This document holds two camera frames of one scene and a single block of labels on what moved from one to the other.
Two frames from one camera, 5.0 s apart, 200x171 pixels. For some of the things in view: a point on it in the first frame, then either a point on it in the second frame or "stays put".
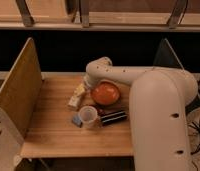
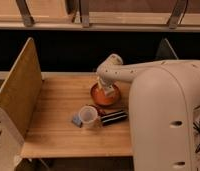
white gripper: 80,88 to 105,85
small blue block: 77,120 stays put
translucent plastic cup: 88,116 stays put
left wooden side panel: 21,93 stays put
